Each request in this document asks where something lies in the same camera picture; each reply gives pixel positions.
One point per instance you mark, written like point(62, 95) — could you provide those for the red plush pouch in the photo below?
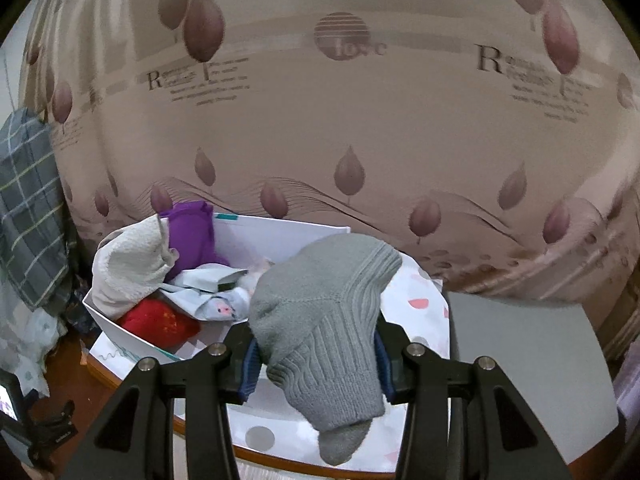
point(160, 322)

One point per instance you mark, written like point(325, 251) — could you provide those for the grey knit sock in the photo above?
point(320, 320)

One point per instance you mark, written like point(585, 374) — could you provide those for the black clamp stand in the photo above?
point(55, 427)

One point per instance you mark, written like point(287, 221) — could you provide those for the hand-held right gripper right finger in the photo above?
point(382, 360)

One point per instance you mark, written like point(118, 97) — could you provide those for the white textured underwear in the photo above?
point(130, 265)

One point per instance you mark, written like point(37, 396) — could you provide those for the grey panel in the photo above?
point(525, 360)

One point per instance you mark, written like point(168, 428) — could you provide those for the grey plaid cloth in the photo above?
point(30, 200)

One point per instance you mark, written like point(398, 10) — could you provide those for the white cardboard box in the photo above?
point(280, 240)

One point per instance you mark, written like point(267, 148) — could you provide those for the phone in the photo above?
point(7, 400)

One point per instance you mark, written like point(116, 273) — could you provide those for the printed beige curtain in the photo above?
point(350, 125)

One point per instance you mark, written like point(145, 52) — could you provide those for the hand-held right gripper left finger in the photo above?
point(250, 365)

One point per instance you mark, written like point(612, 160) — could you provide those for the purple bra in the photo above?
point(192, 235)

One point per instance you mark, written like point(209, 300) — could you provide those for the dark floral cloth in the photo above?
point(82, 312)

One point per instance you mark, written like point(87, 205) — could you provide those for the pale grey underwear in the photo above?
point(200, 300)

